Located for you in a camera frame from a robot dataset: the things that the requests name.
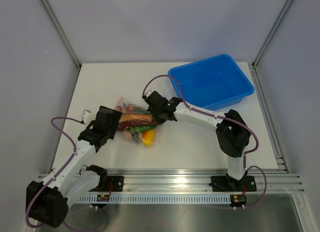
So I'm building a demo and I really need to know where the clear zip top bag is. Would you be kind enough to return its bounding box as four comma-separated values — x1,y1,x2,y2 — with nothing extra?
114,97,159,147

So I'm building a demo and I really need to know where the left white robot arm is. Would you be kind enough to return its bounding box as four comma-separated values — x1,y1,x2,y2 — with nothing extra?
25,106,124,228

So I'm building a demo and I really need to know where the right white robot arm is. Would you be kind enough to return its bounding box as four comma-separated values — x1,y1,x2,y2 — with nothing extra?
142,90,251,192

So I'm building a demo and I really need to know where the green fake cucumber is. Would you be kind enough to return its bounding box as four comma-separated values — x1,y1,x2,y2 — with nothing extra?
130,107,151,115

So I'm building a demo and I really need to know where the dark red fake food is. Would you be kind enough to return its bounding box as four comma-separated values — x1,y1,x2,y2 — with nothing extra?
117,120,151,131

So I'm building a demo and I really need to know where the yellow fake mango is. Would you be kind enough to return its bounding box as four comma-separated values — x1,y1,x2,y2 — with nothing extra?
141,129,156,146

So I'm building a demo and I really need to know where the pink fake peach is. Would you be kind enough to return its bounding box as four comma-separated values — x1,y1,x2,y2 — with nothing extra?
123,130,133,140

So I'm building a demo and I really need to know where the green fake chili pepper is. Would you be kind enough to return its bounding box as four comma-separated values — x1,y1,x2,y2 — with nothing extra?
129,124,157,133

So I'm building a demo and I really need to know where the fake lychee bunch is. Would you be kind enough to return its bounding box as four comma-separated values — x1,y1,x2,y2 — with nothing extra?
115,104,141,114

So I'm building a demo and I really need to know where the orange papaya slice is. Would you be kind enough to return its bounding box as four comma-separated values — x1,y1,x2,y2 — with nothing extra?
119,113,153,123

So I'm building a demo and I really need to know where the blue plastic bin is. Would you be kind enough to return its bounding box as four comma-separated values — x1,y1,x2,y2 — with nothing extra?
167,54,255,111

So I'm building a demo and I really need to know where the left controller board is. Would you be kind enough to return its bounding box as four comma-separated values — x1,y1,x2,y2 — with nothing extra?
96,194,110,202

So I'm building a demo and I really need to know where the controller board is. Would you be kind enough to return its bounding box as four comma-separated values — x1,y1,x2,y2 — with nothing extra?
230,194,247,205
96,194,110,202

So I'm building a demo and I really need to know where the right controller board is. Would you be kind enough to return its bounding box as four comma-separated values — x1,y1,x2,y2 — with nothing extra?
230,194,247,205

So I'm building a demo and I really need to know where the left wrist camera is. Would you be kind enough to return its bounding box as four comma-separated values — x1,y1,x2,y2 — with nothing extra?
81,109,94,125

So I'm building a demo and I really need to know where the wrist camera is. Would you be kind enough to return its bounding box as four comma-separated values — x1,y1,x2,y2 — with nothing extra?
81,109,94,125
142,89,154,100

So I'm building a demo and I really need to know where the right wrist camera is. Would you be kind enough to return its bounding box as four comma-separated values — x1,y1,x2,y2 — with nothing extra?
142,89,154,100

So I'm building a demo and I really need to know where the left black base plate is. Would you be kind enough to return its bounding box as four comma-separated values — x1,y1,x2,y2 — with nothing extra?
102,175,125,192

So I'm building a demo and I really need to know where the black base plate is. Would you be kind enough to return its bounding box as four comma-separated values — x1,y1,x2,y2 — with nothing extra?
209,175,257,193
102,175,125,192

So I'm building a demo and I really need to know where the white slotted cable duct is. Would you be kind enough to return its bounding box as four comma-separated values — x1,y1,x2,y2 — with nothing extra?
76,194,231,205

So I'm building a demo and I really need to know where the aluminium mounting rail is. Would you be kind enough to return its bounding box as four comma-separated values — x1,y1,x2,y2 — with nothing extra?
108,169,305,194

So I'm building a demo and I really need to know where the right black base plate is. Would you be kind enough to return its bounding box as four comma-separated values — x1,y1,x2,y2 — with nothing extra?
209,175,257,193

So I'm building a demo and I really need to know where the right aluminium frame post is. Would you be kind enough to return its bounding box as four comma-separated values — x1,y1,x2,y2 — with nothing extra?
252,0,295,69

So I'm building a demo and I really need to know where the aluminium frame post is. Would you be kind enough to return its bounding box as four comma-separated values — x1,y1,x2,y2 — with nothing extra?
39,0,82,71
252,0,295,69

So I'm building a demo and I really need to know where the left aluminium frame post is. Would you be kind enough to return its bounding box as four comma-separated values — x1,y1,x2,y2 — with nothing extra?
39,0,82,71

